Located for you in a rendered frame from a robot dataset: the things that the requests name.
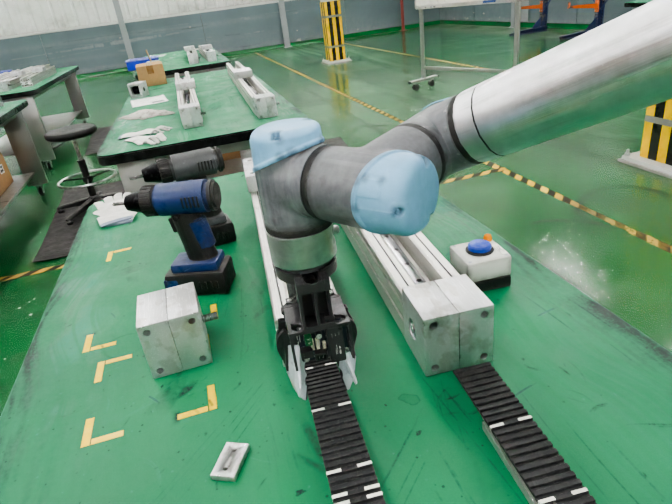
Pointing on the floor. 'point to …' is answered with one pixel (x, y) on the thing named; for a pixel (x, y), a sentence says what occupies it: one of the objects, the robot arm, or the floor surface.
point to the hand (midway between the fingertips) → (324, 382)
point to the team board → (456, 6)
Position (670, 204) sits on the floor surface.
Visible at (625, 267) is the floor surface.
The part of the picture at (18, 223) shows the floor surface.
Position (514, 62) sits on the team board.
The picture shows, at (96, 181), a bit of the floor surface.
